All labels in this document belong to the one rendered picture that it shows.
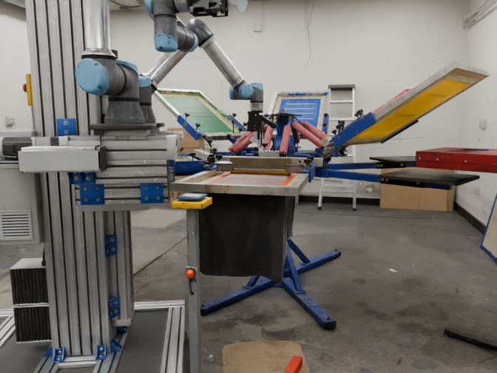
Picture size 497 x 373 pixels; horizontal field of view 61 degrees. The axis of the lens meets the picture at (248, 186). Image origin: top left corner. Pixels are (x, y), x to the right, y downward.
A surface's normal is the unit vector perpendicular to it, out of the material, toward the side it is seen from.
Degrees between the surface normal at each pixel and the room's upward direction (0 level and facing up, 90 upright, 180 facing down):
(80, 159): 90
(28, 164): 90
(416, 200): 75
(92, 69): 98
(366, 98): 90
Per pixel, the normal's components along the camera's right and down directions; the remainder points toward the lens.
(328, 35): -0.23, 0.15
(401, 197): -0.22, -0.11
